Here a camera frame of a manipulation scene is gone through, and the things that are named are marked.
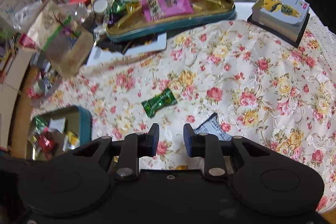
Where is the large pink packet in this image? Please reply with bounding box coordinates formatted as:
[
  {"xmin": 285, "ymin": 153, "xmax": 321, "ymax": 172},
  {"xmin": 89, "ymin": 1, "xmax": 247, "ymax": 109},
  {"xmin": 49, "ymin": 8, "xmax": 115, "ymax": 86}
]
[{"xmin": 157, "ymin": 0, "xmax": 194, "ymax": 17}]

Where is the blue white snack packet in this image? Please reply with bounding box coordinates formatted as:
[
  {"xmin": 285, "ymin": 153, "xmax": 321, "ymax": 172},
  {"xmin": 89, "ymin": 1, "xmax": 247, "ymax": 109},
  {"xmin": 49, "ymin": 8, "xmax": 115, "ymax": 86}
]
[{"xmin": 193, "ymin": 112, "xmax": 233, "ymax": 141}]

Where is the large teal rimmed tray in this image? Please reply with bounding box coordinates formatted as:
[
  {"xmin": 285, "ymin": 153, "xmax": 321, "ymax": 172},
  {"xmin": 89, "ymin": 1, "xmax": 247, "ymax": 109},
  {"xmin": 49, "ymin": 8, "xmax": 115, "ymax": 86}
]
[{"xmin": 106, "ymin": 0, "xmax": 236, "ymax": 43}]

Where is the card block on black base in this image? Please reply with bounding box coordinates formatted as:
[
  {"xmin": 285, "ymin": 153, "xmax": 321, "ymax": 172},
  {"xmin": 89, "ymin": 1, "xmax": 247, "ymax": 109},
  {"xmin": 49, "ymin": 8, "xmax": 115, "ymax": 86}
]
[{"xmin": 247, "ymin": 0, "xmax": 311, "ymax": 48}]

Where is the small pink packet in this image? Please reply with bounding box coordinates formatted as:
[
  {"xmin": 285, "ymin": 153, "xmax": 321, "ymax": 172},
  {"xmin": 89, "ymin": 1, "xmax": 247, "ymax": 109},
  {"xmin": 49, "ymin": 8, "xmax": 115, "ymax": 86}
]
[{"xmin": 140, "ymin": 0, "xmax": 161, "ymax": 22}]

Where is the small teal rimmed tin tray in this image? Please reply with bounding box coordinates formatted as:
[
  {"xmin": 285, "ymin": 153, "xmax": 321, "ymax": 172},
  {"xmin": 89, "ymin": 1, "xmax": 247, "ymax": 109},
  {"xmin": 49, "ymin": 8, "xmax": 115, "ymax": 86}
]
[{"xmin": 26, "ymin": 106, "xmax": 92, "ymax": 160}]

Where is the white lidded jar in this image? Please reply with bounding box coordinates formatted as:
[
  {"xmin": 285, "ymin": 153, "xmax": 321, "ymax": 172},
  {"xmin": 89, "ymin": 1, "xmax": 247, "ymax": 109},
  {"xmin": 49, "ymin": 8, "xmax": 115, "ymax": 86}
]
[{"xmin": 93, "ymin": 0, "xmax": 109, "ymax": 14}]

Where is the sorted snack packets heap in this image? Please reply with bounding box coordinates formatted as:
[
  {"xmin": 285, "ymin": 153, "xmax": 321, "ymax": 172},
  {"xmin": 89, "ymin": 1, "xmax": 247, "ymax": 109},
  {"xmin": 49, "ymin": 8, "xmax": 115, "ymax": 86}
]
[{"xmin": 29, "ymin": 118, "xmax": 80, "ymax": 156}]

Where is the floral tablecloth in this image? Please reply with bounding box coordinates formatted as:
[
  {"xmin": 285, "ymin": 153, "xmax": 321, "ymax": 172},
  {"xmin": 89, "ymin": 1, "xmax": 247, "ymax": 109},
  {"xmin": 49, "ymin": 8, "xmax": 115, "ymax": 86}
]
[{"xmin": 26, "ymin": 14, "xmax": 336, "ymax": 214}]

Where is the white flat board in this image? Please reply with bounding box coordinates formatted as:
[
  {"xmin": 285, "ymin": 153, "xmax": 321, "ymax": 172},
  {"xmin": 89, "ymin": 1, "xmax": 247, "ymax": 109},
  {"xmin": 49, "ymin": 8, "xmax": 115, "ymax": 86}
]
[{"xmin": 87, "ymin": 32, "xmax": 168, "ymax": 62}]

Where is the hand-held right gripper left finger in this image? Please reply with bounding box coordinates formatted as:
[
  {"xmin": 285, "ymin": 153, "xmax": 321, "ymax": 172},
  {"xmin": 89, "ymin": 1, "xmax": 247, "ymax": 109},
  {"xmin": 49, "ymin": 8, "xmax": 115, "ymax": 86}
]
[{"xmin": 72, "ymin": 123, "xmax": 160, "ymax": 180}]

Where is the green foil candy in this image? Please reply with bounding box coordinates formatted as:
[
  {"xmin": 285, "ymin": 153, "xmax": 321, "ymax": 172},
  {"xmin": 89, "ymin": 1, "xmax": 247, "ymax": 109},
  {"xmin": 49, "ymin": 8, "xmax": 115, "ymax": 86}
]
[{"xmin": 142, "ymin": 88, "xmax": 177, "ymax": 118}]

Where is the brown paper snack bag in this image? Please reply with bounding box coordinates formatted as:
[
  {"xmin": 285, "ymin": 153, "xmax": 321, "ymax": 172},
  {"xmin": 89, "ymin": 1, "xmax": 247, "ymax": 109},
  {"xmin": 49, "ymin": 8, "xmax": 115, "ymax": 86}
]
[{"xmin": 18, "ymin": 1, "xmax": 95, "ymax": 77}]

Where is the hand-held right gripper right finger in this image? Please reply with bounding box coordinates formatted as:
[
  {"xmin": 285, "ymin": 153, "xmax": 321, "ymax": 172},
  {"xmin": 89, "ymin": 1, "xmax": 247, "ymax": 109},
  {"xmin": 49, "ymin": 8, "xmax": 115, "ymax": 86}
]
[{"xmin": 183, "ymin": 123, "xmax": 276, "ymax": 179}]

